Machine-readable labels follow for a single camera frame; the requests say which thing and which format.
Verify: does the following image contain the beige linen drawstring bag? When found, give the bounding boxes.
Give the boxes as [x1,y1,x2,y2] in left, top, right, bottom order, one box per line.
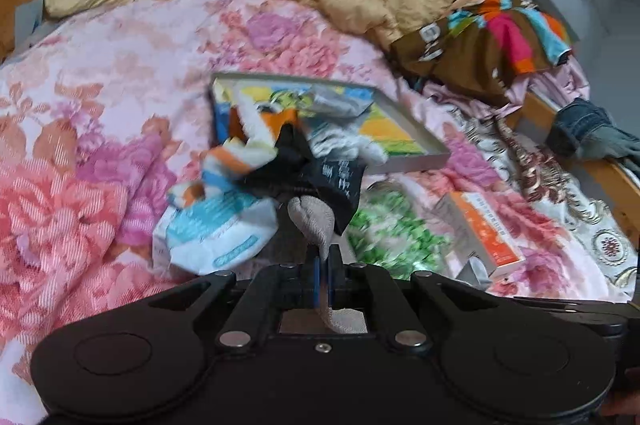
[288,195,367,334]

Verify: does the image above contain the green patterned bag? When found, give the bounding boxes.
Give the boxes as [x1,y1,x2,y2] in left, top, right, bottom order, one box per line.
[346,186,454,280]

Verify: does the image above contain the black printed pouch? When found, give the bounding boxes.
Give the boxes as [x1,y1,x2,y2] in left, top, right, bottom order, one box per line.
[240,122,364,235]

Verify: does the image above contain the blue and white wipes pack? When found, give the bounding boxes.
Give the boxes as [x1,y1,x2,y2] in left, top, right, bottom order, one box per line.
[152,191,279,275]

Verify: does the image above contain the striped white orange towel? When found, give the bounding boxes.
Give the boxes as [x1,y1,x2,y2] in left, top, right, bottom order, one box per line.
[167,100,388,208]

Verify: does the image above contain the grey disposable face mask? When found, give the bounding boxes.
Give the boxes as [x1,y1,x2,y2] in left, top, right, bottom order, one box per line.
[299,86,373,118]

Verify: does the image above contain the person's right hand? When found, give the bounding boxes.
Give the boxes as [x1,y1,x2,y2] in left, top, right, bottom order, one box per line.
[600,367,640,423]

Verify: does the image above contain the floral gold patterned sheet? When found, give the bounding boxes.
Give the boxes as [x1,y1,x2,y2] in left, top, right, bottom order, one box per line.
[447,106,638,297]

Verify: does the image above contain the orange and white medicine box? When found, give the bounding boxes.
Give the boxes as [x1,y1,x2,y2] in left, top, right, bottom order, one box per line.
[434,192,525,291]

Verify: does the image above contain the grey tray with cartoon picture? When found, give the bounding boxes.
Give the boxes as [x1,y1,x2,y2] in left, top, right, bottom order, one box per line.
[210,73,450,174]

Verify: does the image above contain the blue denim jeans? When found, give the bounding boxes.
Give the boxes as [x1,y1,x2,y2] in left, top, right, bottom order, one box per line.
[546,98,639,176]

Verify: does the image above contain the pale pink garment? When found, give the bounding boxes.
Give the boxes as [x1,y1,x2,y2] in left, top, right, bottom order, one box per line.
[422,55,590,119]

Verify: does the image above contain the pink floral bedspread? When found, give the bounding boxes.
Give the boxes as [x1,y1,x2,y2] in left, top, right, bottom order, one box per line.
[0,0,616,425]

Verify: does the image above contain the brown multicolour garment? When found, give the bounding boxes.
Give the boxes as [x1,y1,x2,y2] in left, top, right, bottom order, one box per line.
[390,0,573,107]

